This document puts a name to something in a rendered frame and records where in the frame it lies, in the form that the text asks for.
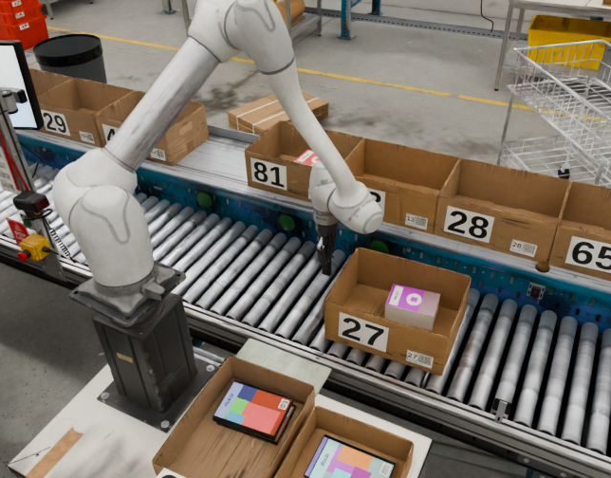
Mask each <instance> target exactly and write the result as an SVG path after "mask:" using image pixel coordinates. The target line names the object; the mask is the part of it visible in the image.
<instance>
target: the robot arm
mask: <svg viewBox="0 0 611 478"><path fill-rule="evenodd" d="M188 36H189V38H188V40H187V41H186V42H185V44H184V45H183V46H182V47H181V49H180V50H179V51H178V53H177V54H176V55H175V57H174V58H173V59H172V61H171V62H169V64H168V65H167V66H166V67H165V69H164V70H163V71H162V73H161V74H160V75H159V77H158V78H157V79H156V81H155V82H154V83H153V85H152V86H151V87H150V89H149V90H148V91H147V92H146V94H145V95H144V96H143V98H142V99H141V100H140V102H139V103H138V104H137V106H136V107H135V108H134V110H133V111H132V112H131V114H130V115H129V116H128V117H127V119H126V120H125V121H124V123H123V124H122V125H121V127H120V128H119V129H118V131H117V132H116V133H115V135H114V136H113V137H112V138H111V139H110V140H109V141H108V143H107V144H106V145H105V147H104V148H103V149H102V148H98V149H93V150H90V151H88V152H87V153H86V154H85V155H83V156H82V157H81V158H79V159H78V160H77V161H75V162H72V163H70V164H68V165H66V166H65V167H64V168H63V169H62V170H61V171H60V172H59V173H58V174H57V176H56V178H55V180H54V182H53V187H52V197H53V202H54V205H55V207H56V210H57V212H58V214H59V215H60V216H61V218H62V220H63V221H64V223H65V225H66V226H67V227H68V228H69V229H70V230H71V231H72V232H73V234H74V236H75V238H76V240H77V242H78V244H79V247H80V249H81V251H82V253H83V256H84V257H85V260H86V262H87V264H88V266H89V268H90V270H91V273H92V276H93V278H92V279H90V280H89V281H87V282H85V283H83V284H81V285H80V286H79V287H78V290H79V293H80V294H81V295H84V296H88V297H91V298H93V299H95V300H97V301H99V302H101V303H105V304H107V305H109V306H111V307H113V308H115V309H117V310H118V311H119V312H120V313H121V314H122V316H130V315H132V314H134V312H135V311H136V309H137V308H138V307H139V306H140V305H141V304H142V303H143V302H145V301H146V300H147V299H148V298H151V299H155V300H160V301H163V300H164V299H165V298H167V297H166V296H167V295H168V294H167V290H166V289H165V288H163V286H164V285H165V284H167V283H168V282H170V281H172V280H173V279H174V278H175V277H176V274H175V272H174V271H173V270H172V269H169V268H164V267H160V266H158V265H156V264H155V261H154V257H153V249H152V243H151V238H150V233H149V230H148V226H147V223H146V219H145V216H144V213H143V210H142V208H141V206H140V204H139V202H138V201H137V199H136V198H135V197H134V196H133V193H134V190H135V188H136V187H137V186H138V180H137V174H136V170H137V169H138V168H139V166H140V165H141V164H142V162H143V161H144V160H145V158H146V157H148V156H149V154H150V153H151V152H152V150H153V149H154V148H155V146H156V145H157V144H158V142H159V141H160V140H161V138H162V137H163V136H164V135H165V133H166V132H167V131H168V129H169V128H170V127H171V125H172V124H173V123H174V122H175V120H176V119H177V117H178V116H179V115H180V114H181V112H182V111H183V110H184V108H185V107H186V106H187V104H188V103H189V102H190V101H191V99H192V98H193V97H194V95H195V94H196V93H197V91H198V90H199V89H200V87H201V86H202V85H203V83H204V82H205V81H207V79H208V78H209V77H210V75H211V74H212V73H213V71H214V70H215V69H216V67H217V66H218V65H219V63H221V64H223V63H225V62H227V61H229V60H230V59H231V58H232V57H234V56H235V55H237V54H238V53H239V52H241V51H242V52H243V53H245V54H246V55H247V56H248V57H251V58H252V60H253V61H254V63H255V65H256V66H257V68H258V70H259V72H260V74H261V75H262V76H263V78H264V79H265V80H266V82H267V83H268V85H269V87H270V88H271V90H272V91H273V93H274V95H275V96H276V98H277V99H278V101H279V102H280V103H281V105H282V107H283V108H284V110H285V112H286V113H287V115H288V117H289V119H290V120H291V121H292V123H293V124H294V126H295V127H296V129H297V130H298V131H299V133H300V134H301V135H302V137H303V138H304V140H305V141H306V143H307V144H308V145H309V147H310V148H311V149H312V151H313V152H314V153H315V155H316V156H317V158H318V159H319V161H317V162H316V163H315V164H314V165H313V167H312V170H311V174H310V179H309V192H310V199H311V201H312V210H313V220H314V221H315V229H316V231H317V232H318V233H319V241H320V242H319V244H318V245H316V246H315V248H316V249H317V253H318V258H319V263H322V265H323V275H326V276H330V275H331V274H332V259H334V256H333V255H332V253H334V251H335V243H336V234H337V229H338V221H339V220H340V221H341V222H342V223H343V224H344V225H346V226H347V227H349V228H350V229H351V230H353V231H356V232H359V233H363V234H368V233H371V232H374V231H375V230H377V229H378V228H379V227H380V225H381V223H382V219H383V213H382V210H381V208H380V205H379V204H378V203H377V202H376V201H375V199H374V197H373V196H372V195H371V193H370V192H368V190H367V189H366V187H365V186H364V184H362V183H361V182H359V181H356V179H355V178H354V176H353V175H352V173H351V171H350V170H349V168H348V166H347V165H346V163H345V162H344V160H343V158H342V157H341V155H340V154H339V152H338V151H337V149H336V148H335V146H334V145H333V143H332V142H331V140H330V139H329V137H328V136H327V134H326V133H325V131H324V129H323V128H322V126H321V125H320V123H319V122H318V121H317V120H316V118H315V116H314V115H313V113H312V112H311V110H310V109H309V107H308V105H307V103H306V101H305V99H304V96H303V94H302V91H301V88H300V85H299V80H298V74H297V68H296V61H295V56H294V52H293V48H292V44H291V40H290V37H289V34H288V31H287V27H286V24H285V22H284V20H283V17H282V15H281V13H280V11H279V10H278V8H277V7H276V5H275V4H274V2H273V1H272V0H197V2H196V5H195V9H194V18H193V21H192V22H191V25H190V27H189V32H188ZM331 258H332V259H331Z"/></svg>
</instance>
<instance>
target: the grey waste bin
mask: <svg viewBox="0 0 611 478"><path fill-rule="evenodd" d="M33 53H34V56H35V59H36V62H37V63H38V65H39V66H40V68H41V70H43V71H47V72H51V73H56V74H61V75H65V76H69V77H73V78H79V79H84V80H89V81H93V82H98V83H106V84H107V79H106V73H105V67H104V61H103V55H102V53H103V50H102V43H101V39H100V38H99V37H97V36H95V35H90V34H67V35H61V36H57V37H53V38H49V39H46V40H44V41H42V42H40V43H38V44H37V45H36V46H35V47H34V48H33Z"/></svg>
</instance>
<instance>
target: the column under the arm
mask: <svg viewBox="0 0 611 478"><path fill-rule="evenodd" d="M166 297H167V298H165V299H164V300H163V301H160V302H159V303H158V304H156V305H155V311H154V312H153V314H152V315H151V316H150V317H149V318H147V319H146V320H144V321H142V322H135V323H134V324H133V325H131V326H123V325H121V324H119V323H117V322H114V321H112V320H110V319H108V318H106V317H105V316H103V315H101V314H99V313H96V314H95V315H94V316H93V317H92V321H93V323H94V326H95V329H96V331H97V334H98V337H99V340H100V343H101V346H102V350H103V352H104V355H105V358H106V360H107V363H108V366H109V367H110V371H111V374H112V377H113V379H114V380H113V381H112V382H111V383H110V384H109V385H108V386H107V387H106V388H105V390H104V391H103V392H102V393H101V394H100V395H99V396H98V397H97V400H99V401H100V402H102V403H104V404H106V405H108V406H110V407H112V408H114V409H116V410H118V411H121V412H123V413H125V414H128V415H130V416H132V417H134V418H136V419H137V420H139V421H141V422H143V423H146V424H148V425H150V426H152V427H154V428H156V429H158V430H160V431H162V432H165V433H167V432H168V431H169V430H170V429H171V428H172V427H173V426H174V425H175V423H176V422H177V421H178V419H179V418H180V417H181V416H182V414H183V413H184V412H185V410H186V409H187V408H188V407H189V405H190V404H191V403H192V402H193V400H194V399H195V398H196V396H197V395H198V394H199V393H200V391H201V390H202V389H203V387H204V386H205V385H206V384H207V382H208V381H209V380H210V379H211V377H212V376H213V375H214V373H215V372H216V371H217V370H218V366H216V365H213V364H211V363H209V362H207V361H205V360H202V359H200V358H196V357H195V356H194V348H193V345H192V340H191V335H190V331H189V326H188V322H187V318H186V313H185V309H184V304H183V300H182V297H181V296H179V295H176V294H175V293H172V292H170V293H169V294H168V295H167V296H166Z"/></svg>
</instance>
